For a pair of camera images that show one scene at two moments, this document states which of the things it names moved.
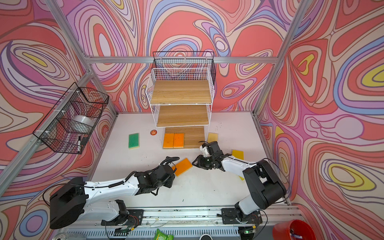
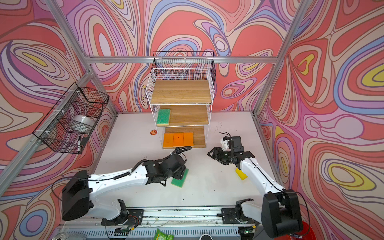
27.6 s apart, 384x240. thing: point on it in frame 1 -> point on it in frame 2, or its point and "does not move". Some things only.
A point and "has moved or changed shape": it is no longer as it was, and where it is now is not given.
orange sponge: [179, 140] does not move
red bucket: [296, 229] does not move
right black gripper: [200, 164] -> [216, 155]
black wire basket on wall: [68, 126] does not move
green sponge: [133, 141] -> [163, 117]
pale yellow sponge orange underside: [182, 166] has moved or changed shape
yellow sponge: [212, 137] -> [180, 183]
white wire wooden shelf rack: [181, 99] does not move
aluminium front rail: [273, 218] does not move
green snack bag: [161, 235] does not move
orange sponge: [168, 140] does not move
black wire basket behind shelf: [185, 59] does not move
